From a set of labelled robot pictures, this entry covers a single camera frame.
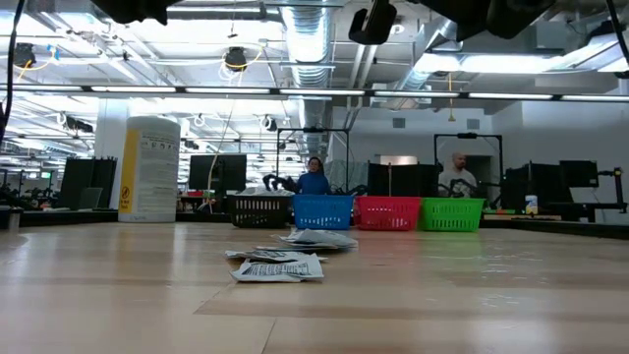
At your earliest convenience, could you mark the white wipes canister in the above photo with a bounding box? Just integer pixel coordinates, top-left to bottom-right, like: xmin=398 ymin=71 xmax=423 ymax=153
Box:
xmin=117 ymin=116 xmax=182 ymax=224

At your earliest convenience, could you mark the crumpled white sachet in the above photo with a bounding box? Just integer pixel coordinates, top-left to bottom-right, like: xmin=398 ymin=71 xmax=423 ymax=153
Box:
xmin=229 ymin=253 xmax=325 ymax=283

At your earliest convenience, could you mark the black ceiling pendant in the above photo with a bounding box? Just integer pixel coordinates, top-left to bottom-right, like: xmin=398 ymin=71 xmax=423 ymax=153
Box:
xmin=223 ymin=45 xmax=249 ymax=73
xmin=12 ymin=41 xmax=38 ymax=69

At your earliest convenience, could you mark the blue plastic basket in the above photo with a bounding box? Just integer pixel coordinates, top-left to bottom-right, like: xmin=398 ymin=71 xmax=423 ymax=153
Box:
xmin=290 ymin=194 xmax=356 ymax=231

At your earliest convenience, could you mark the green plastic basket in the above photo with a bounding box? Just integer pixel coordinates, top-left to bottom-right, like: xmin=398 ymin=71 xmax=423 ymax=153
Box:
xmin=416 ymin=197 xmax=486 ymax=233

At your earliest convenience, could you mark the grey cup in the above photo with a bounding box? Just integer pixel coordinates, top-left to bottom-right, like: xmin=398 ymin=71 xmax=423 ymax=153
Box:
xmin=7 ymin=206 xmax=25 ymax=231

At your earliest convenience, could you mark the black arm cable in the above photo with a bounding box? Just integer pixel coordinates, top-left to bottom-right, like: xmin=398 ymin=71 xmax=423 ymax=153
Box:
xmin=605 ymin=0 xmax=629 ymax=68
xmin=0 ymin=0 xmax=27 ymax=147

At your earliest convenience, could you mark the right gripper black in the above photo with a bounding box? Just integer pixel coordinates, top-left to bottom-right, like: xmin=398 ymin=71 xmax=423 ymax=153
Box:
xmin=347 ymin=0 xmax=398 ymax=46

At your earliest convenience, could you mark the silver ceiling duct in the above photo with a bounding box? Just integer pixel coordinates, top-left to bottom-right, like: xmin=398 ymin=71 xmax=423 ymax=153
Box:
xmin=279 ymin=0 xmax=341 ymax=163
xmin=392 ymin=14 xmax=466 ymax=94

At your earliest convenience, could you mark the yellow hanging cord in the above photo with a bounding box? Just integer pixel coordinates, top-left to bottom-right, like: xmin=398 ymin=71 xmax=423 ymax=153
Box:
xmin=445 ymin=72 xmax=457 ymax=123

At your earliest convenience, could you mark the black partition panel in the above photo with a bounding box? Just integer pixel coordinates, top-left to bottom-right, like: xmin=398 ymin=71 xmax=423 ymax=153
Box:
xmin=58 ymin=156 xmax=119 ymax=210
xmin=366 ymin=161 xmax=446 ymax=198

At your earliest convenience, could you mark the white printed sachet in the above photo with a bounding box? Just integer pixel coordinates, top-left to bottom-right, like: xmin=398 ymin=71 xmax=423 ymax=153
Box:
xmin=224 ymin=249 xmax=328 ymax=263
xmin=255 ymin=244 xmax=340 ymax=254

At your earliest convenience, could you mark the ceiling light strip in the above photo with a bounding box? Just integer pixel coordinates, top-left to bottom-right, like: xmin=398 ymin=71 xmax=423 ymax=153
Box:
xmin=0 ymin=84 xmax=629 ymax=103

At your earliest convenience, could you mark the red plastic basket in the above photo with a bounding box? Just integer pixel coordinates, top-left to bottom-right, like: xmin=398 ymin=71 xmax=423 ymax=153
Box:
xmin=353 ymin=195 xmax=423 ymax=232

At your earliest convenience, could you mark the black plastic basket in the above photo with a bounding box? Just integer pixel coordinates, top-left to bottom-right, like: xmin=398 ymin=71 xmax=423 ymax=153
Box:
xmin=226 ymin=194 xmax=293 ymax=229

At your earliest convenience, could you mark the person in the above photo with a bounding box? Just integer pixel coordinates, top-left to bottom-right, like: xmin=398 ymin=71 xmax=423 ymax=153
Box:
xmin=294 ymin=156 xmax=333 ymax=196
xmin=436 ymin=151 xmax=478 ymax=199

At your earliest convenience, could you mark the black camera rig frame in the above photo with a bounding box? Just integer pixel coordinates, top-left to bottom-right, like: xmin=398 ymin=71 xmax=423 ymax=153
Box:
xmin=433 ymin=131 xmax=505 ymax=199
xmin=275 ymin=126 xmax=351 ymax=197

